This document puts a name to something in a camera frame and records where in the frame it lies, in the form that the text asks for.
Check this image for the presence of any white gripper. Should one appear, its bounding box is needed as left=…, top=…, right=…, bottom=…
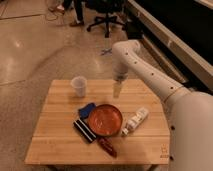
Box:
left=113, top=62, right=128, bottom=98

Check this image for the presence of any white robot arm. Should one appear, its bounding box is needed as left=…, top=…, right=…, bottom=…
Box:
left=112, top=40, right=213, bottom=171

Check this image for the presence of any white plastic bottle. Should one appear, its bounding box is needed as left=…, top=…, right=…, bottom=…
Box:
left=121, top=107, right=149, bottom=136

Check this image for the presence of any orange red bowl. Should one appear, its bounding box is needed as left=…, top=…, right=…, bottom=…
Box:
left=88, top=104, right=123, bottom=136

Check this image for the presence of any blue sponge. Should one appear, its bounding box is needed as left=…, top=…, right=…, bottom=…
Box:
left=78, top=103, right=96, bottom=119

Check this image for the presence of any wooden table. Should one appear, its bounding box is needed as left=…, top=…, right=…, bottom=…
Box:
left=25, top=79, right=169, bottom=165

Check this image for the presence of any black white striped box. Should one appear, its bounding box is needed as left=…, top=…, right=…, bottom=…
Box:
left=73, top=119, right=97, bottom=143

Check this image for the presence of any dark red chip bag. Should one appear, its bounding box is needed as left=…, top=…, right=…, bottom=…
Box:
left=97, top=138, right=117, bottom=157

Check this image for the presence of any long dark workbench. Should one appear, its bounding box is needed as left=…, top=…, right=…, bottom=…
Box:
left=124, top=0, right=213, bottom=94

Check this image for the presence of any black office chair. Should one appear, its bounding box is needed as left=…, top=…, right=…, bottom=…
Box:
left=85, top=0, right=124, bottom=38

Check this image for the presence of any person leg with shoe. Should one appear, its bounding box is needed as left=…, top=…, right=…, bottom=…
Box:
left=69, top=0, right=84, bottom=27

